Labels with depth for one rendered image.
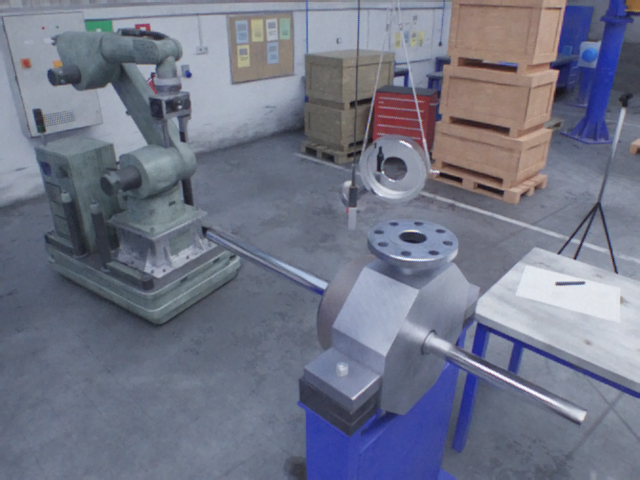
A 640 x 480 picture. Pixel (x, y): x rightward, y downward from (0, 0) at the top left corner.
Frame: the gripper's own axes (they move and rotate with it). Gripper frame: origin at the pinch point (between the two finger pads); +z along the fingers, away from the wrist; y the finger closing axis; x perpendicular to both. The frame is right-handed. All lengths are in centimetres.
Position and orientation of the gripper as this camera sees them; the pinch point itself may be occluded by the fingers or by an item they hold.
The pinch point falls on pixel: (174, 139)
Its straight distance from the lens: 322.8
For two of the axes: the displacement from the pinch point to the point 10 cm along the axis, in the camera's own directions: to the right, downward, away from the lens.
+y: -5.5, 3.9, -7.4
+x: 8.4, 2.5, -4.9
